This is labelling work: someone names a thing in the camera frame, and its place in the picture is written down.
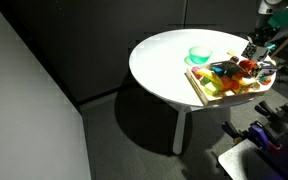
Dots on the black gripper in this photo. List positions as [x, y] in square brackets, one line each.
[264, 68]

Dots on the black fabric block letter D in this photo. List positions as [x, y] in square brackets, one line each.
[231, 68]

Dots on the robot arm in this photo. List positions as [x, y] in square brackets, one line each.
[271, 24]

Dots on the wooden tray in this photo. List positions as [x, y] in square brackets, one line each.
[224, 96]

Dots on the red strawberry toy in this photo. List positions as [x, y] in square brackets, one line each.
[265, 80]

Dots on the orange fruit toy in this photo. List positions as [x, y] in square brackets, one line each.
[247, 65]

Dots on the dark red plum toy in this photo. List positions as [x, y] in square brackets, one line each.
[234, 59]

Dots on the yellow lemon toy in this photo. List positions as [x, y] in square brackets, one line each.
[231, 52]

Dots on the blue cube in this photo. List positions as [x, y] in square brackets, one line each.
[218, 70]

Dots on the yellow banana toy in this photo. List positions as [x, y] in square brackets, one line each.
[211, 76]

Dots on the lime green cube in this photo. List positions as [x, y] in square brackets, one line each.
[211, 88]

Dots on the purple orange clamp near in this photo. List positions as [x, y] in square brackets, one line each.
[260, 136]

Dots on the green plastic bowl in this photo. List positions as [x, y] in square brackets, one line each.
[199, 55]

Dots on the magenta cube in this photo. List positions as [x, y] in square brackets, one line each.
[195, 69]

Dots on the white round table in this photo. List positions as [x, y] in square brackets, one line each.
[159, 64]

